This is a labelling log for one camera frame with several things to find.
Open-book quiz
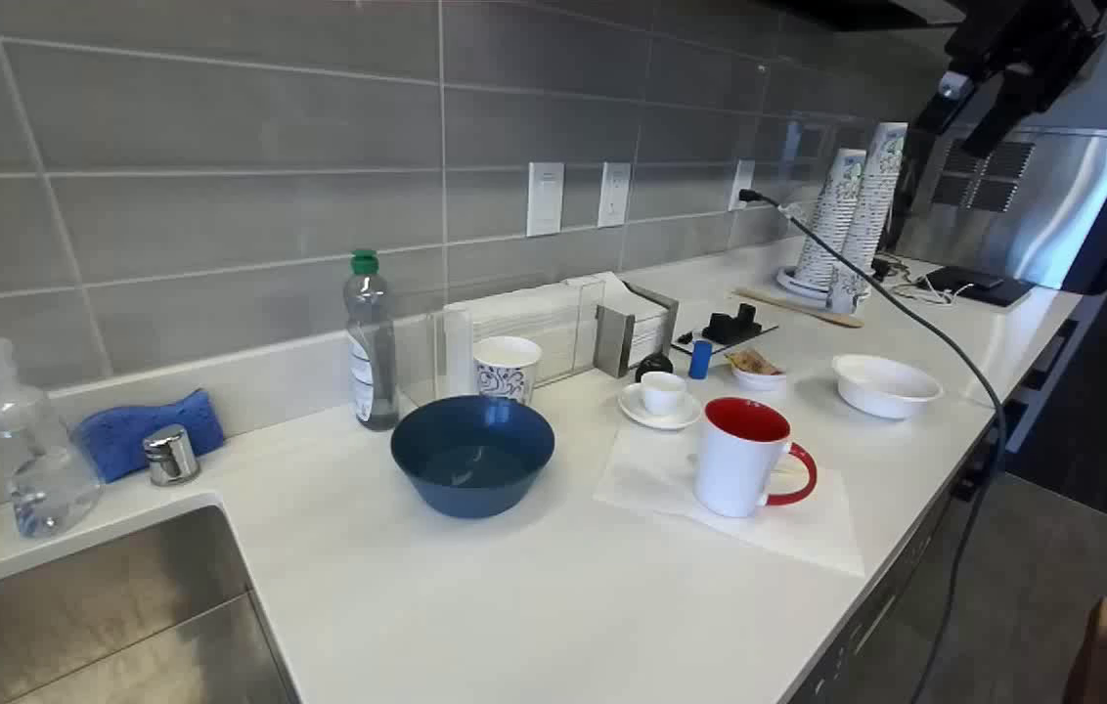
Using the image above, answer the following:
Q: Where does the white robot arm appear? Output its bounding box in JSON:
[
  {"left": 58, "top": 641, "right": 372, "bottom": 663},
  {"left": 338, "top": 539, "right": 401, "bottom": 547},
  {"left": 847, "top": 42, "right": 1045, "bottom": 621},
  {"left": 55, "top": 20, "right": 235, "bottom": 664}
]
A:
[{"left": 916, "top": 0, "right": 1107, "bottom": 156}]

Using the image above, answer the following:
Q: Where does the small white teacup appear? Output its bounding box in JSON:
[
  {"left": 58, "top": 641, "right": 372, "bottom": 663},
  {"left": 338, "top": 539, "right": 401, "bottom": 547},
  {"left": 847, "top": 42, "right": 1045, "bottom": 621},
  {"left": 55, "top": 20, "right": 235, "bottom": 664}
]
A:
[{"left": 643, "top": 371, "right": 685, "bottom": 415}]

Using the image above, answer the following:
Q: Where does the blue bowl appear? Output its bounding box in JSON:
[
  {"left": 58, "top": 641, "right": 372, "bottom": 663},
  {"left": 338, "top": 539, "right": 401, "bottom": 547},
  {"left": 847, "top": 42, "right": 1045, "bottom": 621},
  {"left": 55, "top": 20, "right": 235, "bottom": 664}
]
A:
[{"left": 390, "top": 396, "right": 556, "bottom": 519}]

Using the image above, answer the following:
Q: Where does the wooden spoon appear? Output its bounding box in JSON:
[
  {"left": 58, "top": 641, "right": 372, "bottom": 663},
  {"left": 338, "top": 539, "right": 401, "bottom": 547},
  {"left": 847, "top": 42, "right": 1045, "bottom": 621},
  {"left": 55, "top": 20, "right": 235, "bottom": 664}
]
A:
[{"left": 733, "top": 286, "right": 863, "bottom": 328}]

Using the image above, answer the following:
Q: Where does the large white bowl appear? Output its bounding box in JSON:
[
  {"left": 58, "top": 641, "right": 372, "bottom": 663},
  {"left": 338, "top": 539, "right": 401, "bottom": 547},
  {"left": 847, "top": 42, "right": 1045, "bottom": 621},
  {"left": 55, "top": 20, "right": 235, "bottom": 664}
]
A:
[{"left": 835, "top": 355, "right": 944, "bottom": 423}]

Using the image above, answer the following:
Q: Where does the clear napkin box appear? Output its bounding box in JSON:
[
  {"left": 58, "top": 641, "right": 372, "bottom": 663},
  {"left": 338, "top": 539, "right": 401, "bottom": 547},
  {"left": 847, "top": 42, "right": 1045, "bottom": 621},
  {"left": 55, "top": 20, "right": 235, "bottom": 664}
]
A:
[{"left": 444, "top": 286, "right": 578, "bottom": 392}]

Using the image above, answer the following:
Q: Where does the patterned paper cup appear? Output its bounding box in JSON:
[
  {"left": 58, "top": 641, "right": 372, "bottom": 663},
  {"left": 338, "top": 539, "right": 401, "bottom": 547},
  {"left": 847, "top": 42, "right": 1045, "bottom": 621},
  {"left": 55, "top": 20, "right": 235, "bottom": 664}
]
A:
[{"left": 472, "top": 337, "right": 545, "bottom": 399}]

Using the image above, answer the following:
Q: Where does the metal napkin holder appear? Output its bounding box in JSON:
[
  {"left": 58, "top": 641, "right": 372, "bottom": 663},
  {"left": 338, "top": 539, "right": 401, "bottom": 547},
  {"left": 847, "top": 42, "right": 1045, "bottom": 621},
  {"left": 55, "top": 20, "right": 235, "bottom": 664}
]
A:
[{"left": 574, "top": 276, "right": 676, "bottom": 375}]

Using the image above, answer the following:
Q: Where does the white saucer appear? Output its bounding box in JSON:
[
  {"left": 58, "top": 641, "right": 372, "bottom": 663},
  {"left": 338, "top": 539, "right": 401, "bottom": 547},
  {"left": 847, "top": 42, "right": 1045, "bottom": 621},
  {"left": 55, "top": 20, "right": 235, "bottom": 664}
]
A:
[{"left": 617, "top": 383, "right": 702, "bottom": 435}]

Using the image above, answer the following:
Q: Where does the small black cap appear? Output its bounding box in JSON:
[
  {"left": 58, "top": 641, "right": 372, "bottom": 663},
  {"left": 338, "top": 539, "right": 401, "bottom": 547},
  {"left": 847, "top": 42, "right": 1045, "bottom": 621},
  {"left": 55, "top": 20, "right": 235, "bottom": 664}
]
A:
[{"left": 633, "top": 351, "right": 673, "bottom": 383}]

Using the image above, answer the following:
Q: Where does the small blue cylinder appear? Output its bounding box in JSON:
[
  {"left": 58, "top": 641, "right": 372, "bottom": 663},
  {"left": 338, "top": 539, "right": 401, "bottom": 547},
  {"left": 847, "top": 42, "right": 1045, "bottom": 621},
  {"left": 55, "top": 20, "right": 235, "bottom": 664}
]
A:
[{"left": 687, "top": 340, "right": 714, "bottom": 380}]

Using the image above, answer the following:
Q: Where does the black phone holder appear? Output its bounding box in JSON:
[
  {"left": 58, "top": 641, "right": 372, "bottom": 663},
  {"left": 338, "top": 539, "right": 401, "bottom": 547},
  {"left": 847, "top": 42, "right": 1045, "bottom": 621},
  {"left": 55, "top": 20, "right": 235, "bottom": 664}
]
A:
[{"left": 704, "top": 306, "right": 764, "bottom": 347}]

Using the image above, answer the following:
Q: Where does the clear dish soap bottle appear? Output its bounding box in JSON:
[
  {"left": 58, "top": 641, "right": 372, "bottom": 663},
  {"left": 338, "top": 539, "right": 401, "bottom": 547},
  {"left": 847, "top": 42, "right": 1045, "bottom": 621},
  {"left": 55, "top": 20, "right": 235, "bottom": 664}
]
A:
[{"left": 343, "top": 250, "right": 401, "bottom": 432}]

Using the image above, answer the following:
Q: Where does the white outlet plate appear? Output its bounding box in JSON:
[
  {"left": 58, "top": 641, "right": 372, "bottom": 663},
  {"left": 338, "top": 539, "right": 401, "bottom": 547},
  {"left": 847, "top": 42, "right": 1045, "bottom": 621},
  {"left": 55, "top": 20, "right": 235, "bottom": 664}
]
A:
[{"left": 600, "top": 161, "right": 630, "bottom": 226}]

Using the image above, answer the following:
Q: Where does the red and white mug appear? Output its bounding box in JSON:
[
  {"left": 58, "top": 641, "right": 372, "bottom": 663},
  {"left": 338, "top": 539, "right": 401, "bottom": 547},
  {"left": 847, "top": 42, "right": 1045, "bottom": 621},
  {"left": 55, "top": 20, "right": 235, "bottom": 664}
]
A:
[{"left": 691, "top": 396, "right": 820, "bottom": 519}]

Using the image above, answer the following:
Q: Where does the small white snack dish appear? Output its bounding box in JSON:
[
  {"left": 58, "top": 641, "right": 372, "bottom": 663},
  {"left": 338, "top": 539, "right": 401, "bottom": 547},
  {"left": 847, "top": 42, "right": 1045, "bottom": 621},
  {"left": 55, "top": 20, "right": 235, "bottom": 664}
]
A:
[{"left": 729, "top": 347, "right": 788, "bottom": 396}]

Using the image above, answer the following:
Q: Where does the stack of paper cups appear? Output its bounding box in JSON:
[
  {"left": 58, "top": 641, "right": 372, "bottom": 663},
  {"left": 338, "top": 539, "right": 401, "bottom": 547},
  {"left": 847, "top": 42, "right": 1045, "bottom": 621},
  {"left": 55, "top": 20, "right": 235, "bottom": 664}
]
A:
[{"left": 777, "top": 122, "right": 909, "bottom": 315}]

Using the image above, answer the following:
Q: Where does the chrome sink knob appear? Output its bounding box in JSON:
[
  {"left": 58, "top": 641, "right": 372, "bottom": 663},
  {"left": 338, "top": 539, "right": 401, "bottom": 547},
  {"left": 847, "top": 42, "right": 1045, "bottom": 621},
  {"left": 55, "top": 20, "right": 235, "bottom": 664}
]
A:
[{"left": 140, "top": 427, "right": 199, "bottom": 487}]

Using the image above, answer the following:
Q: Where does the blue sponge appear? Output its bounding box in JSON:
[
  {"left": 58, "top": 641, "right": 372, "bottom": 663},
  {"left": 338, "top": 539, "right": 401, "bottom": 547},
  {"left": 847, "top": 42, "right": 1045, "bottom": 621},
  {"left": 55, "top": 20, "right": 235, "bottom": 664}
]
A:
[{"left": 76, "top": 388, "right": 227, "bottom": 483}]

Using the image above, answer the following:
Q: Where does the stainless steel sink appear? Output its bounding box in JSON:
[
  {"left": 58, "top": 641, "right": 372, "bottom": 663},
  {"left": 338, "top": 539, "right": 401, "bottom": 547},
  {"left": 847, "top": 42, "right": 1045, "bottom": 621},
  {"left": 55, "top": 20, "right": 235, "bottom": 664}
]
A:
[{"left": 0, "top": 508, "right": 302, "bottom": 704}]

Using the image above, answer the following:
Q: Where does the clear pump soap dispenser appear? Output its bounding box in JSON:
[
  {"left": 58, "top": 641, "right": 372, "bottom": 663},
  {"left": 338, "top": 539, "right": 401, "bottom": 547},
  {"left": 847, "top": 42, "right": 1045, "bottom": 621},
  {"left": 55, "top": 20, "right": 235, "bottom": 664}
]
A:
[{"left": 0, "top": 337, "right": 106, "bottom": 539}]

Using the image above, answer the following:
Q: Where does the white light switch plate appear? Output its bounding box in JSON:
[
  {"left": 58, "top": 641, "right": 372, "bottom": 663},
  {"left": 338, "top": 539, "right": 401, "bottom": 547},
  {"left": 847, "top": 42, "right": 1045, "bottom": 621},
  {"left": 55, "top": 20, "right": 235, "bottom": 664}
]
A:
[{"left": 523, "top": 161, "right": 562, "bottom": 237}]

